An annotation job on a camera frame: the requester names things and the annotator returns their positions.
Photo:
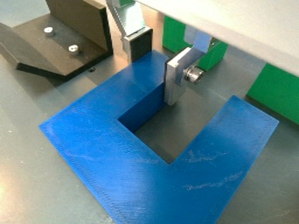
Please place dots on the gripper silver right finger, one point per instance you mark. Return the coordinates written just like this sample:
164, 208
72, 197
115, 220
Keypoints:
180, 69

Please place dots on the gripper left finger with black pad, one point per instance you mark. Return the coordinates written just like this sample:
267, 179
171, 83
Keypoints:
136, 34

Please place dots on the black angled fixture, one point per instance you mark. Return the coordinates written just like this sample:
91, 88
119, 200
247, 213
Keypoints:
61, 43

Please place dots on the green stepped block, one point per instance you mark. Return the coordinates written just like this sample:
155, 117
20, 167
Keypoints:
275, 87

